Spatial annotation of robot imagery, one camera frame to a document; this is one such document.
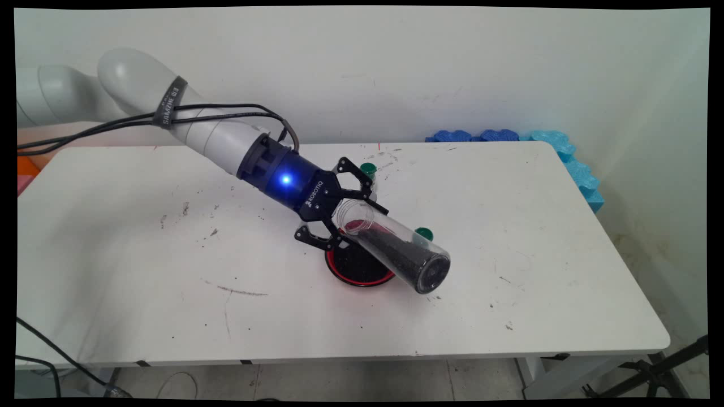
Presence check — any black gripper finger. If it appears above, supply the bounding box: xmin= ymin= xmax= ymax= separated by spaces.
xmin=331 ymin=157 xmax=391 ymax=216
xmin=294 ymin=218 xmax=354 ymax=252

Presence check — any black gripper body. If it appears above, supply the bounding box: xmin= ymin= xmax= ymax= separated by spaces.
xmin=266 ymin=148 xmax=341 ymax=222

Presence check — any clear plastic jar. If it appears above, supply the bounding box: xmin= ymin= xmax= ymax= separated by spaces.
xmin=333 ymin=199 xmax=451 ymax=295

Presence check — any black granules pile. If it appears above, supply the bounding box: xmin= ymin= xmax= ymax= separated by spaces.
xmin=331 ymin=246 xmax=392 ymax=283

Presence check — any red bowl black rim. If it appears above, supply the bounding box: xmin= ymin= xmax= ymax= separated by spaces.
xmin=325 ymin=243 xmax=397 ymax=288

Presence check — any light blue foam block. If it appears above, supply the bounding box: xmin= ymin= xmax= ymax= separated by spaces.
xmin=520 ymin=130 xmax=605 ymax=214

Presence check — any white table leg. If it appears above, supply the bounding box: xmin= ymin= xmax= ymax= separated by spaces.
xmin=85 ymin=367 xmax=122 ymax=397

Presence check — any black tripod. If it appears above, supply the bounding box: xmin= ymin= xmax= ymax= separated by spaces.
xmin=583 ymin=335 xmax=709 ymax=399

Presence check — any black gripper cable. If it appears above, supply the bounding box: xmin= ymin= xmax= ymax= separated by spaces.
xmin=17 ymin=110 xmax=286 ymax=157

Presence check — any black camera cable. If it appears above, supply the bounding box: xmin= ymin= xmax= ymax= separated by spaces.
xmin=17 ymin=103 xmax=299 ymax=154

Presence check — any grey velcro strap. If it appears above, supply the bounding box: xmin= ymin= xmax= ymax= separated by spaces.
xmin=153 ymin=76 xmax=188 ymax=129

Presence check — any thin floor cable loop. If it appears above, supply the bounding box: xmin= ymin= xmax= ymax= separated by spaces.
xmin=157 ymin=371 xmax=199 ymax=399

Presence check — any black hanging cable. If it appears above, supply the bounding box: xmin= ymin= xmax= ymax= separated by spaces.
xmin=17 ymin=317 xmax=132 ymax=399

